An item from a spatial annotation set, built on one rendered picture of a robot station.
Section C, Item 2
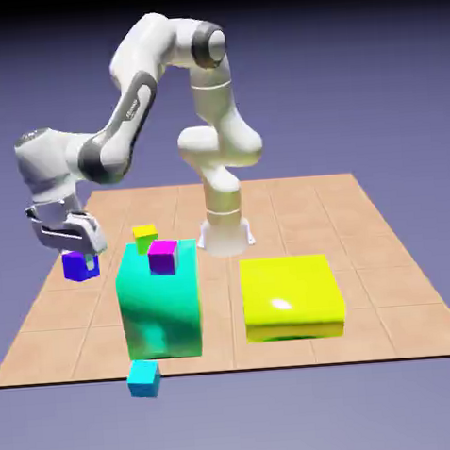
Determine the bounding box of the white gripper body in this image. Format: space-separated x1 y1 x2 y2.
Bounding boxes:
29 208 108 260

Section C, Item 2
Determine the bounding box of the small blue cube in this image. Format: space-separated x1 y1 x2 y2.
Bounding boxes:
60 247 102 284

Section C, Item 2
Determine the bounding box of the small yellow cube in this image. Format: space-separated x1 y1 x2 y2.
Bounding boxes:
130 224 160 256

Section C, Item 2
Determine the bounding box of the small magenta cube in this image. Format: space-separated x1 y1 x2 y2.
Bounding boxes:
146 238 181 277

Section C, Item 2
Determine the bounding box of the small cyan cube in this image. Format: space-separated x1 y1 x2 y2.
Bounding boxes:
125 358 163 400

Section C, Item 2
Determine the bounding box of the large teal box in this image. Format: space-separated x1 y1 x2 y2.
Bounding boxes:
112 237 206 364

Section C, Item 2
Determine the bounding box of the large yellow box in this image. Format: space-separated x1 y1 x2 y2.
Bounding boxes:
238 252 349 345

